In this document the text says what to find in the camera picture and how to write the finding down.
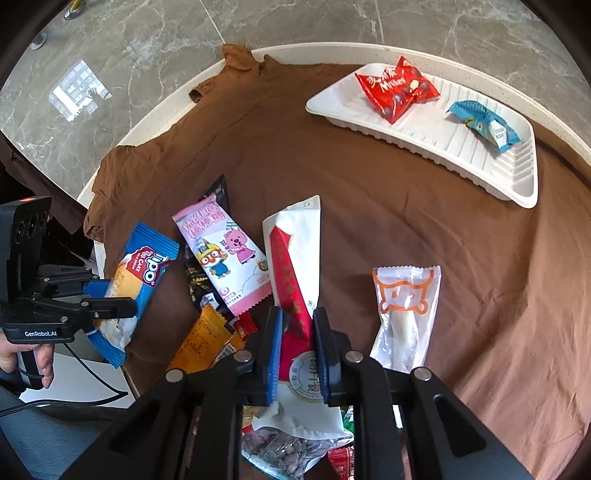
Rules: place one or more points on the brown cloth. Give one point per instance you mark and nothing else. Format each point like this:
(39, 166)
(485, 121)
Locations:
(369, 221)

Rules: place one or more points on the clear packet with orange print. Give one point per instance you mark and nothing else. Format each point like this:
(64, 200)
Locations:
(401, 314)

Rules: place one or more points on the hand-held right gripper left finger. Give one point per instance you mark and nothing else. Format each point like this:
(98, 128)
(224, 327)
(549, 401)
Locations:
(274, 355)

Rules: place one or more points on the pink cartoon snack packet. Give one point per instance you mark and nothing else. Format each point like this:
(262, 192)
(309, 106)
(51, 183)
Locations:
(221, 249)

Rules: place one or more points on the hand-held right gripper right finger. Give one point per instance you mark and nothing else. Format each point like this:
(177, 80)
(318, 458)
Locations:
(322, 355)

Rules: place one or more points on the metal furniture foot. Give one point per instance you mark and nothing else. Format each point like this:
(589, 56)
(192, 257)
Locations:
(76, 9)
(39, 40)

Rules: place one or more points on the blue cake packet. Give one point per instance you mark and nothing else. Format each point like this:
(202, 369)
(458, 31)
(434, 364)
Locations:
(147, 272)

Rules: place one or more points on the white packet with red stripe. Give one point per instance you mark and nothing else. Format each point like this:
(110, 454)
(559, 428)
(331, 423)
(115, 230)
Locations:
(295, 230)

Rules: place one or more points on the clear packet of brown nuts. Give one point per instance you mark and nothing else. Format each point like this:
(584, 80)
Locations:
(281, 452)

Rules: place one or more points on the person's left hand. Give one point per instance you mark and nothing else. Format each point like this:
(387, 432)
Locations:
(45, 364)

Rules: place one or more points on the person's grey trousers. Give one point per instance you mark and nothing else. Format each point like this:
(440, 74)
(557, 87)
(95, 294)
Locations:
(46, 443)

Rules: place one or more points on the small red packet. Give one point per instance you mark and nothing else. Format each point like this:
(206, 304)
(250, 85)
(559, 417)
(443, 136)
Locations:
(341, 464)
(244, 325)

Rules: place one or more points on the orange snack packet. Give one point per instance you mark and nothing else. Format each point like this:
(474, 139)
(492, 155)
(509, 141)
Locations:
(203, 337)

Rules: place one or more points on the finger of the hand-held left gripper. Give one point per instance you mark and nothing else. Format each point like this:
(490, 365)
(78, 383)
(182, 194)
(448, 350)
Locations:
(97, 288)
(115, 308)

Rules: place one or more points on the blue candy packet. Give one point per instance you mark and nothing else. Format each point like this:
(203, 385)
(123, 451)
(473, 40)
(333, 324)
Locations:
(480, 122)

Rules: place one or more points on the red chocolate ball packet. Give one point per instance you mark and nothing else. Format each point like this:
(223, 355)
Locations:
(392, 90)

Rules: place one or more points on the long black snack packet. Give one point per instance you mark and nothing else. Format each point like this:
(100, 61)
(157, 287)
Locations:
(198, 286)

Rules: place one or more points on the white plastic tray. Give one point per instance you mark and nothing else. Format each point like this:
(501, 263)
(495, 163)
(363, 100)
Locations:
(438, 134)

